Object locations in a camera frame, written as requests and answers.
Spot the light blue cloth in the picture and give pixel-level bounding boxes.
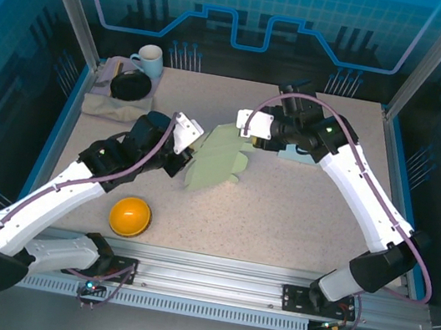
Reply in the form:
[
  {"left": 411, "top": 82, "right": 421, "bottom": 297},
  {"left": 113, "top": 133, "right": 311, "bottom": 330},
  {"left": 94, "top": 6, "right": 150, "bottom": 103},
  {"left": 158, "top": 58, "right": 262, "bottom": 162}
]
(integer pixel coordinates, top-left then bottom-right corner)
[{"left": 276, "top": 144, "right": 317, "bottom": 168}]

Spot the beige folded cloth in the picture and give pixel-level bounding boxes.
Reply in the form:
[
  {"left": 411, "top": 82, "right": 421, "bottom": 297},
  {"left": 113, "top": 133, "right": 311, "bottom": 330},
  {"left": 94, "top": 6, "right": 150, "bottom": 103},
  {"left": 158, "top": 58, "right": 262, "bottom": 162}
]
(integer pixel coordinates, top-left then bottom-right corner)
[{"left": 80, "top": 87, "right": 155, "bottom": 126}]

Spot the small lit cable connector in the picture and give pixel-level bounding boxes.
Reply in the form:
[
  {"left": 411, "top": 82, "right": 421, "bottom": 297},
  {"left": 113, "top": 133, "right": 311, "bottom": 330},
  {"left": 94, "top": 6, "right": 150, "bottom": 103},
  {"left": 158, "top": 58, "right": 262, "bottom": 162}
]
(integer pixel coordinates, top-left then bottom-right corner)
[
  {"left": 82, "top": 277, "right": 107, "bottom": 297},
  {"left": 317, "top": 317, "right": 347, "bottom": 330}
]

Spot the orange bowl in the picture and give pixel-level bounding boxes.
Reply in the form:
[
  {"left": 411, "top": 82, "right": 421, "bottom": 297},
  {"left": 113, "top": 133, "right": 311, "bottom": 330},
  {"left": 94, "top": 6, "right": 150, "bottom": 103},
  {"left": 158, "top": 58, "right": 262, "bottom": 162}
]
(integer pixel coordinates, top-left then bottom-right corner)
[{"left": 105, "top": 193, "right": 155, "bottom": 241}]

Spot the slotted grey cable duct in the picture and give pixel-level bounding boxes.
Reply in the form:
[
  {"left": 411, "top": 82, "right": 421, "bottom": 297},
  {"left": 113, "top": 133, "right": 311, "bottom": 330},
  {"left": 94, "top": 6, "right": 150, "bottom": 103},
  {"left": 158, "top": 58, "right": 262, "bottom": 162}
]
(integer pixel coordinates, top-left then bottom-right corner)
[{"left": 0, "top": 268, "right": 325, "bottom": 330}]

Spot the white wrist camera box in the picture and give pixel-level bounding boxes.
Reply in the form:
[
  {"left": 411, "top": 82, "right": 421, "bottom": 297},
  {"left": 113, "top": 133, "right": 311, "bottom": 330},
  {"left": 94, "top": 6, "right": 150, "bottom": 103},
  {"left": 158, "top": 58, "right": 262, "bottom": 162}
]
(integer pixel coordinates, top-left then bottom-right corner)
[
  {"left": 233, "top": 107, "right": 276, "bottom": 143},
  {"left": 170, "top": 111, "right": 207, "bottom": 158}
]

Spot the black plate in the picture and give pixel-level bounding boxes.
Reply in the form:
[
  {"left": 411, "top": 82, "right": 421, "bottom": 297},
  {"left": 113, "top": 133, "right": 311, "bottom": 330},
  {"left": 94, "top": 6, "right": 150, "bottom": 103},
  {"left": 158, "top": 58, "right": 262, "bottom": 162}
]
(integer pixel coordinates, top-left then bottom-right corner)
[{"left": 107, "top": 68, "right": 155, "bottom": 105}]

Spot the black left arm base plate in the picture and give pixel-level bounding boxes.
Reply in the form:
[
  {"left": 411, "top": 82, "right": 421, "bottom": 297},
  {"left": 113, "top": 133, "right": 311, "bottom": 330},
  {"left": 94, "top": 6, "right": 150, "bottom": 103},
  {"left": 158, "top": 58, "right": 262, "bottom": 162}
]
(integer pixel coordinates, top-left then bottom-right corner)
[{"left": 60, "top": 246, "right": 141, "bottom": 287}]

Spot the aluminium side rail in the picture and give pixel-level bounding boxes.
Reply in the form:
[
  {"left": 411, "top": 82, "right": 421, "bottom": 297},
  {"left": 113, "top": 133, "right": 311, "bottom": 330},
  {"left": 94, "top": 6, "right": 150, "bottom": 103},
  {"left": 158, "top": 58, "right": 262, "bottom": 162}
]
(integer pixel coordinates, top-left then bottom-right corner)
[
  {"left": 13, "top": 57, "right": 99, "bottom": 245},
  {"left": 353, "top": 111, "right": 441, "bottom": 300}
]

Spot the lavender tray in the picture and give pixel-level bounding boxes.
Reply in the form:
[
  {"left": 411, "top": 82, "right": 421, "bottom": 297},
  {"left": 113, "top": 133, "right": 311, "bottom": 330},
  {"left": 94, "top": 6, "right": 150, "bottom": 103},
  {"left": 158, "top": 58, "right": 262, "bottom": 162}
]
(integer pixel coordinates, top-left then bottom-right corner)
[{"left": 87, "top": 52, "right": 165, "bottom": 108}]

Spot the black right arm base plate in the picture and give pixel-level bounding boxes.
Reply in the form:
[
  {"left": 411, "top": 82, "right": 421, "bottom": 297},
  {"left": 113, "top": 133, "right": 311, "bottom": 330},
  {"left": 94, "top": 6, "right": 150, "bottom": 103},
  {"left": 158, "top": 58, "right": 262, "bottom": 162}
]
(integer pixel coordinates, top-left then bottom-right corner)
[{"left": 278, "top": 282, "right": 359, "bottom": 323}]

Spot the light blue mug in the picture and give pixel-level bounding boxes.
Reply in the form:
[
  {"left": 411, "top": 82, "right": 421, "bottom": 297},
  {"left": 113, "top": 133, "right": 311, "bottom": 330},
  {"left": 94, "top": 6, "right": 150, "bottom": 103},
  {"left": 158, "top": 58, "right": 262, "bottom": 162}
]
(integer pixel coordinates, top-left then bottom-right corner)
[{"left": 127, "top": 41, "right": 167, "bottom": 79}]

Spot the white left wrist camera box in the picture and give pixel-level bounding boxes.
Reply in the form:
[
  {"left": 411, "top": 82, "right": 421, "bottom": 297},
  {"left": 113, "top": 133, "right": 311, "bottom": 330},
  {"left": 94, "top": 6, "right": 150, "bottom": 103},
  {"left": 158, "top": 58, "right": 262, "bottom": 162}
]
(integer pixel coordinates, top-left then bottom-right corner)
[{"left": 170, "top": 111, "right": 207, "bottom": 158}]

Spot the light green cloth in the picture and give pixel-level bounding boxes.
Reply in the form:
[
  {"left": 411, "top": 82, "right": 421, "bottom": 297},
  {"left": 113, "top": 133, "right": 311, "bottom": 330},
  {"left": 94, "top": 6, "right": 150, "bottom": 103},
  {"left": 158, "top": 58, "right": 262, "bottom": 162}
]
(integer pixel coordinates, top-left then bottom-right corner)
[{"left": 181, "top": 116, "right": 256, "bottom": 201}]

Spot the aluminium frame rail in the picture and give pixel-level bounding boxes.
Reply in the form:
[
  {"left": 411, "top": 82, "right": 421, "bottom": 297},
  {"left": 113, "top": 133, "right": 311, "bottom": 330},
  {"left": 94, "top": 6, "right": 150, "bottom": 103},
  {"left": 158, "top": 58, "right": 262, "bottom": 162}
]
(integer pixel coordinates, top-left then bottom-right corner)
[{"left": 0, "top": 219, "right": 437, "bottom": 330}]

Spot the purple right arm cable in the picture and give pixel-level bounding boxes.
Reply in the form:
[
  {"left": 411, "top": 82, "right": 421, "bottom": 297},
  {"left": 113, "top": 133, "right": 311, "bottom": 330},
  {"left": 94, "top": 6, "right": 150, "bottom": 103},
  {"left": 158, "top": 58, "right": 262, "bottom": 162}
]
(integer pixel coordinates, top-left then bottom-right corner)
[{"left": 210, "top": 84, "right": 441, "bottom": 330}]

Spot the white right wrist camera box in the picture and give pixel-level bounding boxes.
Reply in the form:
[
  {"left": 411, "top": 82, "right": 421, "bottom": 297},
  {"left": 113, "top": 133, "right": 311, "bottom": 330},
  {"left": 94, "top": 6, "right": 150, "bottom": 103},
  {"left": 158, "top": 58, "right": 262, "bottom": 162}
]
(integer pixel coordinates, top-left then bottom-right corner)
[{"left": 233, "top": 107, "right": 276, "bottom": 143}]

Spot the wooden handled utensil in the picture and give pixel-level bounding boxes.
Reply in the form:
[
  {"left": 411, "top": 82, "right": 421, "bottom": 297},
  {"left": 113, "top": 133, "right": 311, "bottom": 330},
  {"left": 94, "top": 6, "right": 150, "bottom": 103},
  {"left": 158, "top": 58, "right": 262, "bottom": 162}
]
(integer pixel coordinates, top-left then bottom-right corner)
[{"left": 109, "top": 61, "right": 125, "bottom": 84}]

